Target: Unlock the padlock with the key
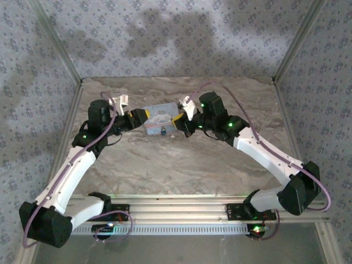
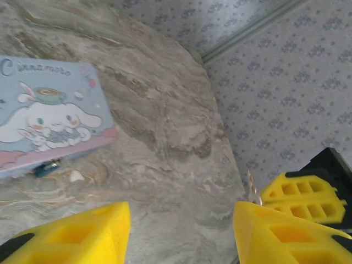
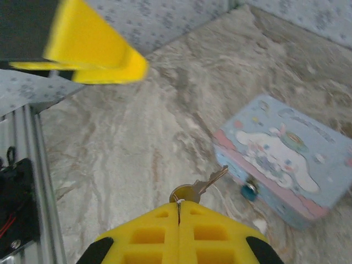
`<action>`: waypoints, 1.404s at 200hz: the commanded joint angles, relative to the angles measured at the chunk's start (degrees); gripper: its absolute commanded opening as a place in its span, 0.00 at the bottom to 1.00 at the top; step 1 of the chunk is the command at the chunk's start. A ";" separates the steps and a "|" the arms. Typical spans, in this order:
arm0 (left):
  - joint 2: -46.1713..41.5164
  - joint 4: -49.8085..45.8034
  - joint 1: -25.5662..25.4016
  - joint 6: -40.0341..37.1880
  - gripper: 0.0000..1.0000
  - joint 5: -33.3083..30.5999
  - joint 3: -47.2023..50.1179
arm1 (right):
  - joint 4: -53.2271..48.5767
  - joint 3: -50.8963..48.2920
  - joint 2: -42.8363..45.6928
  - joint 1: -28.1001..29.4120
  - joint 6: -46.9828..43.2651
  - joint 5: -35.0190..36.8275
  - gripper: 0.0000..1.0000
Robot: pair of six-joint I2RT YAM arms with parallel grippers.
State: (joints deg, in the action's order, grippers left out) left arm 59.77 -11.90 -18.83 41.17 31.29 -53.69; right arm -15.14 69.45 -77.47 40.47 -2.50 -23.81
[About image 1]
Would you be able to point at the aluminium frame post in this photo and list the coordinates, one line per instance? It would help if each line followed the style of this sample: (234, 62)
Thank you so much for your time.
(299, 41)
(56, 41)

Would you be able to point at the small blue padlock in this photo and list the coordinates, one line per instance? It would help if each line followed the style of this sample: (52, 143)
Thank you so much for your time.
(163, 132)

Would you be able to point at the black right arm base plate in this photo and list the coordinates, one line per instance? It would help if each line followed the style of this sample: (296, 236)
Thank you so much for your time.
(233, 211)

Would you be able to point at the pastel cartoon bunny box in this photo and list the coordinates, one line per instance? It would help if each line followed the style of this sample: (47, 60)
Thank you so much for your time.
(160, 115)

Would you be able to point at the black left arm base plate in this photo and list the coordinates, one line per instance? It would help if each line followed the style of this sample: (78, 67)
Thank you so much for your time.
(121, 210)

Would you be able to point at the aluminium table side rail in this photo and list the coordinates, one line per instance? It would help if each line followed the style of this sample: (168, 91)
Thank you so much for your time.
(67, 137)

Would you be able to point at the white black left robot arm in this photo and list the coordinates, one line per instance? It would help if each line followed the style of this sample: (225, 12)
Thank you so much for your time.
(74, 170)

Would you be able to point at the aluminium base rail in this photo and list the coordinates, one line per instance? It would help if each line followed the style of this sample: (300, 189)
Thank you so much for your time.
(178, 209)

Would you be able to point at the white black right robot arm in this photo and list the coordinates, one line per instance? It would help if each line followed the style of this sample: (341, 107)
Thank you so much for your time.
(264, 154)

